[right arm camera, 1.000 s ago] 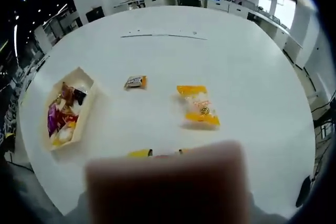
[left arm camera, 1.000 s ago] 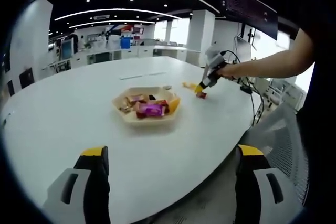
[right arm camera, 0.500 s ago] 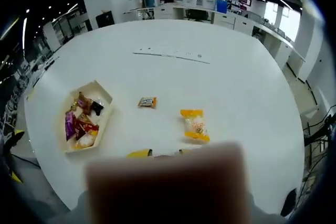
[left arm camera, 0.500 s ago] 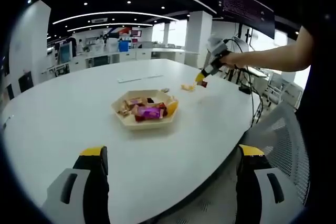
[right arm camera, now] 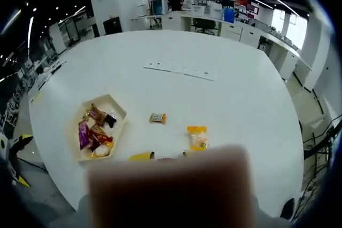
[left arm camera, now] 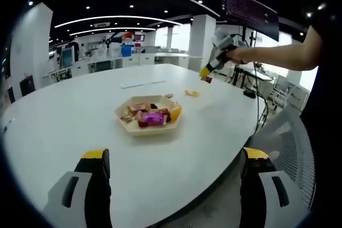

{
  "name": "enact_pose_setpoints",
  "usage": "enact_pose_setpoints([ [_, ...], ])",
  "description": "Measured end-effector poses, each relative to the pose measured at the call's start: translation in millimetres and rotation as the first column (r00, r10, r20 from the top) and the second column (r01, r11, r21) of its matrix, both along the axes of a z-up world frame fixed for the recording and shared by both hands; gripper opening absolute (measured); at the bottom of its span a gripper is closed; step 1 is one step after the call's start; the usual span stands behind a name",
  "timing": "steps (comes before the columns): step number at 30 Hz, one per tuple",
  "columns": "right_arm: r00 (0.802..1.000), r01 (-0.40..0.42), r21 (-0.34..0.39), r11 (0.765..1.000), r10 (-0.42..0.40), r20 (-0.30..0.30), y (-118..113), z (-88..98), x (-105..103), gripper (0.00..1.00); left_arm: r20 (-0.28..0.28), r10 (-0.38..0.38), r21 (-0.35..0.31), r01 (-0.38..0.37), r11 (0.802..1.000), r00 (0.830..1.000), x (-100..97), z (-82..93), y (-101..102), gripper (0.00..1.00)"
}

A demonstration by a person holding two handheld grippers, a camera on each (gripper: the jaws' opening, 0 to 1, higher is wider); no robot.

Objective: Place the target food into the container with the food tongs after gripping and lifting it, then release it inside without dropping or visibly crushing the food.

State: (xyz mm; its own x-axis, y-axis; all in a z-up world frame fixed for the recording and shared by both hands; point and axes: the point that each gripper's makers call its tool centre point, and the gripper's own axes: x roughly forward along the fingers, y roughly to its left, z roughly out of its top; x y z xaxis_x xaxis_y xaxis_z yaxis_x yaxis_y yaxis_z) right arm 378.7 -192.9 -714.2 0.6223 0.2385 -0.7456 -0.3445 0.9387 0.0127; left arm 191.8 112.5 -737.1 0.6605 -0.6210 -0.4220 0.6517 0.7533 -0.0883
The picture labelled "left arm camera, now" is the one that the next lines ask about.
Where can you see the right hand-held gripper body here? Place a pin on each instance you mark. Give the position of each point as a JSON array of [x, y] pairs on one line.
[[223, 41]]

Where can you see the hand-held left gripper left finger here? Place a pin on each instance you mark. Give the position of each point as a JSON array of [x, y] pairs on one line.
[[96, 193]]

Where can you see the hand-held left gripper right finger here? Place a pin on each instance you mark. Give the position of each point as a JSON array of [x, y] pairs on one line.
[[251, 198]]

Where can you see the small red snack packet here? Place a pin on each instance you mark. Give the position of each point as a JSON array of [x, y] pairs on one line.
[[208, 79]]

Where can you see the yellow snack packet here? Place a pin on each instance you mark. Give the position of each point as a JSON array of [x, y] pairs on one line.
[[192, 93]]

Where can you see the white snack packet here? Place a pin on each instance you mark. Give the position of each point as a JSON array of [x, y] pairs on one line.
[[169, 95]]

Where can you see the beige hexagonal container tray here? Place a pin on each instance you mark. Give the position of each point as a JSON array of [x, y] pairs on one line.
[[149, 132]]

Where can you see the purple snack packet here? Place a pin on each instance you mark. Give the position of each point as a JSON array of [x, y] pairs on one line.
[[152, 118]]

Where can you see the pile of snack packets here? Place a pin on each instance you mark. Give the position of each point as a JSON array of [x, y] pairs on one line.
[[131, 110]]

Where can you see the person's right hand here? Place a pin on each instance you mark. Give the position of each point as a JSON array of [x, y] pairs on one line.
[[236, 55]]

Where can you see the white square pillar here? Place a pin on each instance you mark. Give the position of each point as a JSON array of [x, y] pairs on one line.
[[201, 41], [32, 49]]

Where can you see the black tripod stand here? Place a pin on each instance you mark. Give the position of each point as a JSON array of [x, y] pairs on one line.
[[235, 75]]

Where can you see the large dark monitor screen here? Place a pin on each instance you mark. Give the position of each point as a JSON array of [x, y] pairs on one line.
[[248, 11]]

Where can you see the black power adapter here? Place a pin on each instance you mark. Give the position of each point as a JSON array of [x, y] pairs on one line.
[[249, 94]]

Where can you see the white side desk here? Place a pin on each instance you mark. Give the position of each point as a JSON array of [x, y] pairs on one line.
[[263, 74]]

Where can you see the white mesh office chair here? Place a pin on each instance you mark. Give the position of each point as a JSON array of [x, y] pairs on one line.
[[291, 145]]

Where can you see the white counter cabinet row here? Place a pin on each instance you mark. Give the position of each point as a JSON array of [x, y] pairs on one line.
[[149, 58]]

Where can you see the blue storage bin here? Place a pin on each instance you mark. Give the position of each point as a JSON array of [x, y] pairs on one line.
[[127, 51]]

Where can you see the black office chair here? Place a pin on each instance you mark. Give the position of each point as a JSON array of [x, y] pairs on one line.
[[27, 86], [11, 94]]

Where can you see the blue screen desktop monitor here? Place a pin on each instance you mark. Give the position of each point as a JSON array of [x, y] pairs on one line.
[[66, 57]]

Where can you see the red blue wall banner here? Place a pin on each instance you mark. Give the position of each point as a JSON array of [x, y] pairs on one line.
[[125, 35]]

